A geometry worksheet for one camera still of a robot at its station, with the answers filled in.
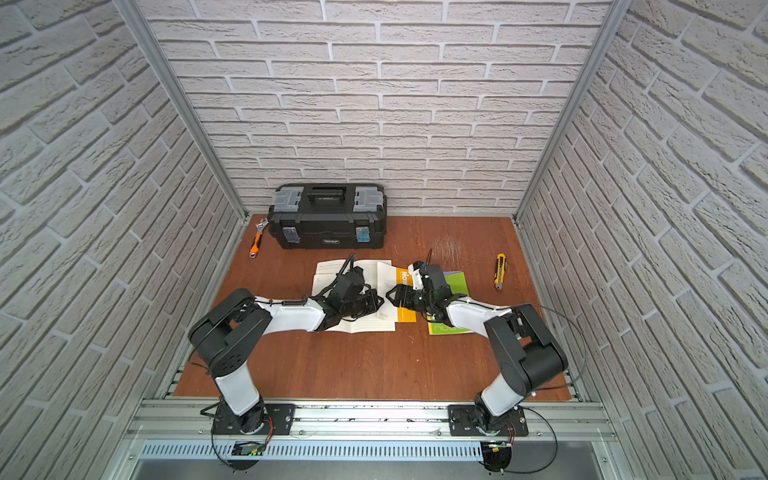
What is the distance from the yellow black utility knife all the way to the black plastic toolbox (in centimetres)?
42

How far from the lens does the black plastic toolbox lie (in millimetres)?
988

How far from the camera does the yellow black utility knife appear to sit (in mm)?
1003
